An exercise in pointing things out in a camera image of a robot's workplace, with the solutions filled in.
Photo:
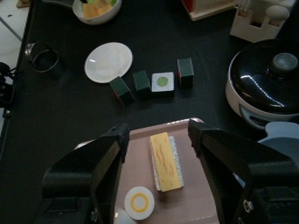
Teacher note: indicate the white shaker holder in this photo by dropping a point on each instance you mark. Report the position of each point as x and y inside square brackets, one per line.
[248, 32]

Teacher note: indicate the yellow toy food slice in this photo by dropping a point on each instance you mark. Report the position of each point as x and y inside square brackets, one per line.
[95, 10]

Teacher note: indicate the clear slim shaker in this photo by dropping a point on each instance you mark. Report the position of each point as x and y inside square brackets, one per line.
[244, 10]

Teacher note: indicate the white toy frying pan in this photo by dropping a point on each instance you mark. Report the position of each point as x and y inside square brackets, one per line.
[97, 19]

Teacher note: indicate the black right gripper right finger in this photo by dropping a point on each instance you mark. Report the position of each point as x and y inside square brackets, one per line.
[248, 175]

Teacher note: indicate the dark round cup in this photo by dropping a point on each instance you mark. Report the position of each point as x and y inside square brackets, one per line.
[256, 87]

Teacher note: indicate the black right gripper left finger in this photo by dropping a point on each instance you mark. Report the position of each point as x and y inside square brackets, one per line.
[81, 175]

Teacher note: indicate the white round-top shaker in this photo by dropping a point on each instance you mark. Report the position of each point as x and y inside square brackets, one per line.
[276, 13]

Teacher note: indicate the dark green sushi roll block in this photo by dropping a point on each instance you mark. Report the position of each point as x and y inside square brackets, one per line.
[185, 72]
[141, 81]
[121, 90]

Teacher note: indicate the white round plate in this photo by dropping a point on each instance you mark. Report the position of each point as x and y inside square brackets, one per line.
[108, 62]

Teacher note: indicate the white toy egg piece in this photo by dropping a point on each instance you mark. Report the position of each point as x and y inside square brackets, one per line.
[121, 218]

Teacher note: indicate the light blue bowl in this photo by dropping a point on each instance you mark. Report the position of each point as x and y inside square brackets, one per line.
[284, 134]

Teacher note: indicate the pink plastic tray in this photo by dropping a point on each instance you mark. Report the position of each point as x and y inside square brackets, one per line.
[136, 163]

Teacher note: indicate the green toy food piece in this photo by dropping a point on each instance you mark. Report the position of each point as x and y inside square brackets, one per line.
[113, 2]

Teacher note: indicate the yellow omelette sushi block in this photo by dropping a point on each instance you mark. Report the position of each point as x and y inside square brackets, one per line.
[165, 160]

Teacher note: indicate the sushi roll with green centre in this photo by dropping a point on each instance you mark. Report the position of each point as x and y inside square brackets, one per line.
[163, 82]

